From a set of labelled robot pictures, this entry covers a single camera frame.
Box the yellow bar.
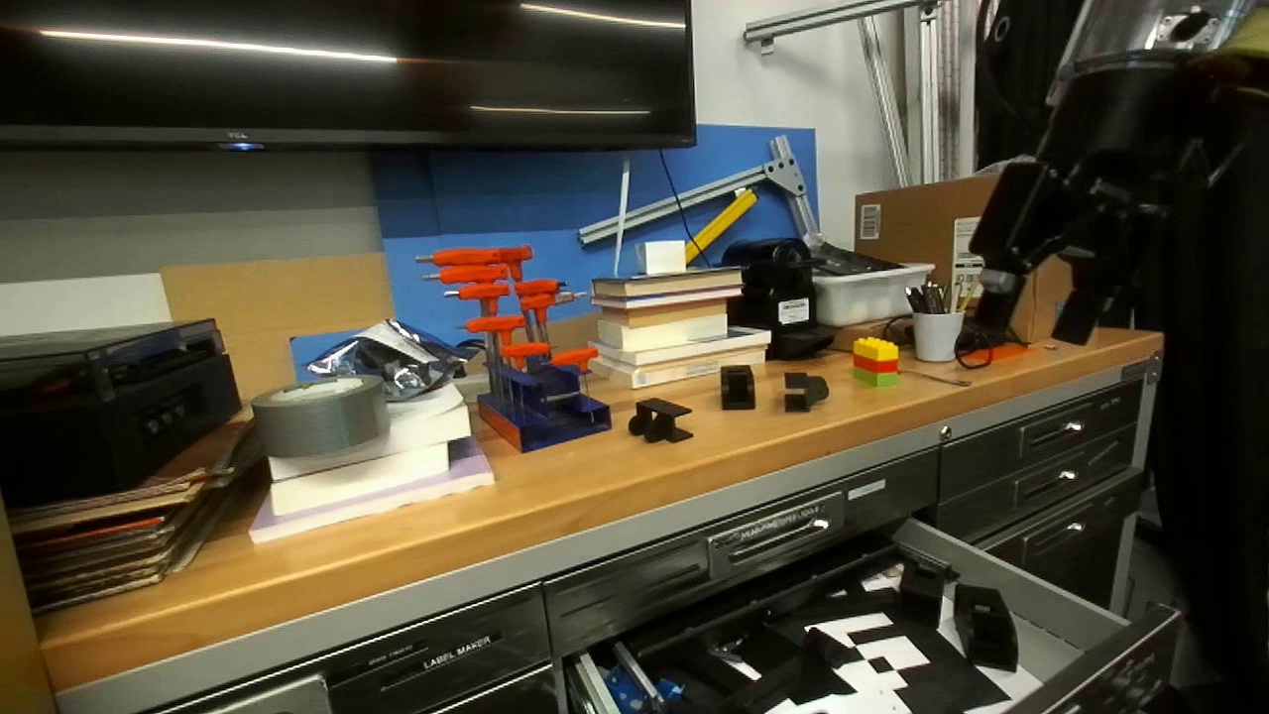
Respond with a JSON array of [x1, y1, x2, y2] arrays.
[[684, 188, 763, 268]]

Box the thick white-page book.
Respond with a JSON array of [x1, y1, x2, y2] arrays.
[[594, 306, 735, 359]]

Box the blue hex key stand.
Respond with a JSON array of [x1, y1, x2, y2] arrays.
[[474, 363, 617, 458]]

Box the wide cream book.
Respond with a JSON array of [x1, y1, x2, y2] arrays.
[[587, 327, 774, 392]]

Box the thin silver rod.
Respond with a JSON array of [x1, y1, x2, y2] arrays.
[[611, 158, 639, 277]]

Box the aluminium angle bracket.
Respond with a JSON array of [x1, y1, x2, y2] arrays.
[[577, 130, 825, 249]]

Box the brown folder stack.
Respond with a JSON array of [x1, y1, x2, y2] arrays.
[[4, 413, 269, 619]]

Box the black electronic device box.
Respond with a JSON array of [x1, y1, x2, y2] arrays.
[[0, 312, 250, 513]]

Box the large black wall monitor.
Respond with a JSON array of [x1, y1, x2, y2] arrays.
[[0, 0, 704, 151]]

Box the thick white book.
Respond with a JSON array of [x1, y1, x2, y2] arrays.
[[268, 435, 459, 520]]

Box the black appliance with white label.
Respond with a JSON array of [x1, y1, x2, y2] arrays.
[[724, 238, 841, 367]]

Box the grey duct tape roll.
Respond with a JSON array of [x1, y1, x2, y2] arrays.
[[250, 375, 394, 459]]

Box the thin pale book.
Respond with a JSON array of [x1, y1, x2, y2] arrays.
[[590, 290, 747, 319]]

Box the thin dark-cover book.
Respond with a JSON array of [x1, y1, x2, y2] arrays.
[[587, 268, 747, 303]]

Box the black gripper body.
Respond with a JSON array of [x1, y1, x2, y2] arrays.
[[1034, 52, 1214, 249]]

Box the white plastic bin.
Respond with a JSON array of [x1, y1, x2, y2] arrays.
[[811, 258, 942, 330]]

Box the small white box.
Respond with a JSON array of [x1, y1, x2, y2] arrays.
[[642, 238, 692, 277]]

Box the black curtain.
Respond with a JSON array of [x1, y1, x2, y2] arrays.
[[971, 0, 1269, 714]]

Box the white board panel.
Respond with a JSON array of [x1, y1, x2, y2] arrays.
[[0, 269, 175, 342]]

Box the black cube-shaped plastic part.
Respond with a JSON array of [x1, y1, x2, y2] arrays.
[[720, 363, 763, 413]]

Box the lavender flat book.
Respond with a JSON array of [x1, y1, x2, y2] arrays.
[[246, 449, 499, 548]]

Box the wide black steel drawer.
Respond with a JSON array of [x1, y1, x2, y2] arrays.
[[560, 513, 1186, 714]]

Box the aluminium frame tubes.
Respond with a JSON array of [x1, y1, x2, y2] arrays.
[[739, 0, 950, 190]]

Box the yellow red green block stack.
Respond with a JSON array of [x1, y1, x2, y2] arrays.
[[850, 334, 905, 392]]

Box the brown cardboard sheet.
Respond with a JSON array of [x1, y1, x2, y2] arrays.
[[160, 249, 398, 410]]

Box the white stack of papers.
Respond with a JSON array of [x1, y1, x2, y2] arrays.
[[261, 381, 476, 484]]

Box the crumpled silver foil bag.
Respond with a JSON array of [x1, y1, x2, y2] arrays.
[[306, 319, 486, 405]]

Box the brown cardboard shipping box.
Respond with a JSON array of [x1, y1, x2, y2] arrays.
[[852, 170, 1078, 334]]

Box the blue wall board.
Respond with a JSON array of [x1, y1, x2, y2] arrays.
[[369, 123, 825, 351]]

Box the white pen cup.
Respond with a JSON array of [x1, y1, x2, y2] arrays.
[[909, 311, 967, 368]]

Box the blue handled tool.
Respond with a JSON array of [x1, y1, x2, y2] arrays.
[[572, 639, 692, 714]]

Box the black cable loop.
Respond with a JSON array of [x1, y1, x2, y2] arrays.
[[951, 312, 1041, 375]]

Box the black clamp-shaped plastic part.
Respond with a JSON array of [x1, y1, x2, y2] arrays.
[[626, 398, 697, 449]]

